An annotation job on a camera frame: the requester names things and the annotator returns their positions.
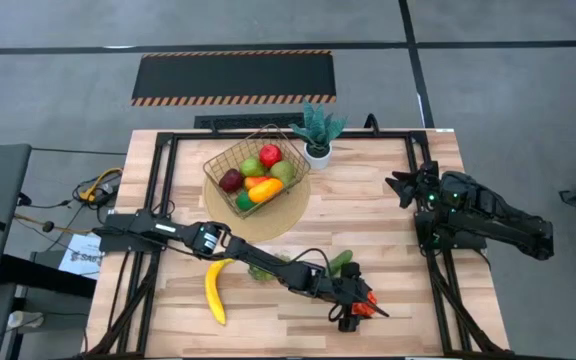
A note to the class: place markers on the red yellow mango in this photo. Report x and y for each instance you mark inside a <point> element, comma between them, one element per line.
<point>254,182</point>

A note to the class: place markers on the small light green pear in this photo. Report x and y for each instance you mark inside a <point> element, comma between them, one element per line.
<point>252,167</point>

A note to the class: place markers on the large olive green pear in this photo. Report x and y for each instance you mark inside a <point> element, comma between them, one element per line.
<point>283,172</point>

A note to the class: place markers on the yellow orange mango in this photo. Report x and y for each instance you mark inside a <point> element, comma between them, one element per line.
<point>266,190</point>

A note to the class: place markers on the white printed paper sign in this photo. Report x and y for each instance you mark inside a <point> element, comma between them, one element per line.
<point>80,260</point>

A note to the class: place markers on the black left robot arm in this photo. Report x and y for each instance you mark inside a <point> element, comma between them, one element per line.
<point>193,235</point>

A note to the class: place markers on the round woven placemat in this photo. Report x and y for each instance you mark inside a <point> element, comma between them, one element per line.
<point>278,225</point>

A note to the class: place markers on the black perforated bar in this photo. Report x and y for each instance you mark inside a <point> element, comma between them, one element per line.
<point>238,121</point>

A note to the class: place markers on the green cucumber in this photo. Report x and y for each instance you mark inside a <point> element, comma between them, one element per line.
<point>342,260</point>

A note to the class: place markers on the potted plant in white pot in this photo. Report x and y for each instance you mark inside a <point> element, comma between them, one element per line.
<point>319,145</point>

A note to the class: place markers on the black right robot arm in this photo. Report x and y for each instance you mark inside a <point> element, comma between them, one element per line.
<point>493,222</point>

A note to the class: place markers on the white power adapter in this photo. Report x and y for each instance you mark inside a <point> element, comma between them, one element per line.
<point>25,320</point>

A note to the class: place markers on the red apple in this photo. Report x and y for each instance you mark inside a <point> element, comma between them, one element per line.
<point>270,155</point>

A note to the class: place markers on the yellow banana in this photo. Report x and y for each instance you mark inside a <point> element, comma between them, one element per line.
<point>214,295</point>

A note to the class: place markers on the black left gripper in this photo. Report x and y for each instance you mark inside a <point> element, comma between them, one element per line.
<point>338,290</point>

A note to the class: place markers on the dark green lime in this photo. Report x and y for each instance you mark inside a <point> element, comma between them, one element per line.
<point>244,202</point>

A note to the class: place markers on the bumpy orange fruit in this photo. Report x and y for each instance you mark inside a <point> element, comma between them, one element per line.
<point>363,311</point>

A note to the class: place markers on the green grape bunch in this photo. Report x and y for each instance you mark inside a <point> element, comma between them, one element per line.
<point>259,274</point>

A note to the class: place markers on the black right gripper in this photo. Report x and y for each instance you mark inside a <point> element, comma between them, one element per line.
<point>424,187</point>

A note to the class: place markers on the black hazard striped floor mat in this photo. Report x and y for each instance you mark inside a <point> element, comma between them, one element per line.
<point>233,77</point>

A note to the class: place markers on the black metal table frame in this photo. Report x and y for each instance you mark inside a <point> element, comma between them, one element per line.
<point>368,135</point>

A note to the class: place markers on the dark red bell pepper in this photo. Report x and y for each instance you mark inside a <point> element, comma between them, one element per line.
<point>231,180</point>

